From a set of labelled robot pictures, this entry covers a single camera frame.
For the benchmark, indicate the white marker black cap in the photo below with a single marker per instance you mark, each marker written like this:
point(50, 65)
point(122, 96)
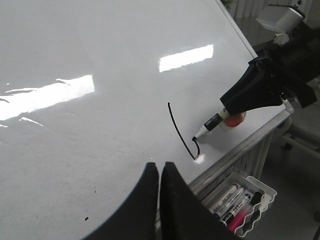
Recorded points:
point(223, 197)

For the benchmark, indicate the white whiteboard stand leg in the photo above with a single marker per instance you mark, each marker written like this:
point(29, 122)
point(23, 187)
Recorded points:
point(295, 136)

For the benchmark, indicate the white plastic marker basket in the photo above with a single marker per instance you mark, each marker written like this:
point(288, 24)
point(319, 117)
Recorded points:
point(252, 185)

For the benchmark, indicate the orange magnet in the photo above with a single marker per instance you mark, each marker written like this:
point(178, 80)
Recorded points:
point(233, 121)

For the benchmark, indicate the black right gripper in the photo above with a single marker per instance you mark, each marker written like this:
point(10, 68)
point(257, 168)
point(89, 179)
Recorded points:
point(296, 63)

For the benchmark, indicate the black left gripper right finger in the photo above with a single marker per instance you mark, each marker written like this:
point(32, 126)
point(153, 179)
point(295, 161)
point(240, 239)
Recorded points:
point(182, 215)

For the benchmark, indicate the white marker blue cap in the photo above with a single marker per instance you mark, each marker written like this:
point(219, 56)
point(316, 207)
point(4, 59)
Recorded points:
point(229, 202)

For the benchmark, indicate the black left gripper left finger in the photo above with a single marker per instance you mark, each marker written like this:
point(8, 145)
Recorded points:
point(135, 218)

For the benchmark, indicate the pink marker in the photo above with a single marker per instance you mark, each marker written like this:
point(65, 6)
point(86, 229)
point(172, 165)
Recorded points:
point(240, 217)

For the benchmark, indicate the white black marker in basket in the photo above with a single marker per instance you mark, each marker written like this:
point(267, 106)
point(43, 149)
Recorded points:
point(239, 204)

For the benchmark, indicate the white whiteboard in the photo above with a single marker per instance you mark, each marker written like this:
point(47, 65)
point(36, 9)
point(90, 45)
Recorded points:
point(92, 90)

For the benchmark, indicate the white black whiteboard marker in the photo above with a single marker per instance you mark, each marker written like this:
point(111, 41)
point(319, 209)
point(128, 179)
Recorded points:
point(211, 123)

